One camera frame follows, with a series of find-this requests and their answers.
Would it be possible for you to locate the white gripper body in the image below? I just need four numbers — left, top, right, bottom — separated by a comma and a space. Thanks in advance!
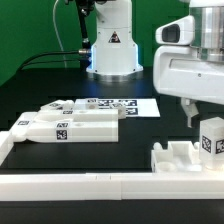
153, 45, 224, 105

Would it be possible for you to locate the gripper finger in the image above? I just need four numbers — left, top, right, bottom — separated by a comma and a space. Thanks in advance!
181, 98, 199, 128

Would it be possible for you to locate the white chair seat piece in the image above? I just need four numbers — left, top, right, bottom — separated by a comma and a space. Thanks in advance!
151, 141, 202, 173

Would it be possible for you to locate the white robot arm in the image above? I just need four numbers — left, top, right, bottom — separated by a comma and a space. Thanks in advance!
153, 0, 224, 123

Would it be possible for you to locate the white flat back plate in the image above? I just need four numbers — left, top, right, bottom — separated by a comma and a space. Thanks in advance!
75, 98, 160, 117

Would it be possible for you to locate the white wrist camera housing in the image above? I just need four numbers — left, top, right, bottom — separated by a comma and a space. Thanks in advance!
155, 15, 195, 46

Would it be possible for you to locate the white thin cable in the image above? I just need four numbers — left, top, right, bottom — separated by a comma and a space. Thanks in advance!
52, 0, 69, 69

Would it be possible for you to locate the white front fence rail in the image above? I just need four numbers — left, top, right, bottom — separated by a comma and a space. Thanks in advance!
0, 173, 224, 201

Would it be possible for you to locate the white fence rail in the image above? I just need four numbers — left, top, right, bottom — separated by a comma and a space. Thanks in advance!
0, 131, 14, 166
0, 173, 224, 201

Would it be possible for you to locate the black cable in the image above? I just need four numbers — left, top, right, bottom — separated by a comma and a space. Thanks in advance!
16, 49, 91, 73

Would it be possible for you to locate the white left fence rail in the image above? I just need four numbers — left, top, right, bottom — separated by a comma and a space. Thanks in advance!
0, 131, 14, 166

